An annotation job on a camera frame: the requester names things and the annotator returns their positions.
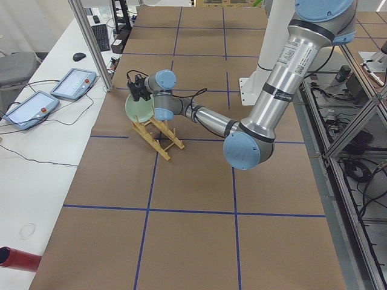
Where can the black computer mouse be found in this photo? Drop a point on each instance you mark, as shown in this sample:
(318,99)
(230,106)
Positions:
(78,56)

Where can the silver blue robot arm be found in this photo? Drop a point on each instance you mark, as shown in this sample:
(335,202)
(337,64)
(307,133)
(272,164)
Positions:
(249,142)

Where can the grey office chair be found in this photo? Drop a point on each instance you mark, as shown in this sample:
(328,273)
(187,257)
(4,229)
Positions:
(17,68)

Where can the red cylinder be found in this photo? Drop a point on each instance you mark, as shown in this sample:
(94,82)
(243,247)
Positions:
(20,260)

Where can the aluminium side frame rail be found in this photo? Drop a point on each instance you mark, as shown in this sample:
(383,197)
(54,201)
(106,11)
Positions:
(347,119)

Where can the light green ceramic plate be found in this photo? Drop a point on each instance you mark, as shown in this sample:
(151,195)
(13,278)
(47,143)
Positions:
(139,111)

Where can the wooden dish rack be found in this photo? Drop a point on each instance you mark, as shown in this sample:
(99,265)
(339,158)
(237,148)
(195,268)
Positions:
(152,131)

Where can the aluminium frame post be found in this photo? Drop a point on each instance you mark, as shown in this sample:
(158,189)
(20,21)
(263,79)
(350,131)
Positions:
(91,42)

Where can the teach pendant tablet far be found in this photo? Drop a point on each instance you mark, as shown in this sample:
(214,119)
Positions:
(74,84)

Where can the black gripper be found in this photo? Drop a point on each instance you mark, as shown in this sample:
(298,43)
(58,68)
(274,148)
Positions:
(145,95)

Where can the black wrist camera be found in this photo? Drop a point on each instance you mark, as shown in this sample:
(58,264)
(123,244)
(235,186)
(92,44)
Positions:
(138,78)

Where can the teach pendant tablet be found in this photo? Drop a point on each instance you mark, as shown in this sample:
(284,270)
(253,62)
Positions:
(74,84)
(32,110)

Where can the teach pendant tablet near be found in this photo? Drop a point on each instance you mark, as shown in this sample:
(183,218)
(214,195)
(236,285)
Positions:
(32,110)

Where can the black keyboard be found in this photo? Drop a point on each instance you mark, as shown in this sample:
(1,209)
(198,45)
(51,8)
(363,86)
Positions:
(102,38)

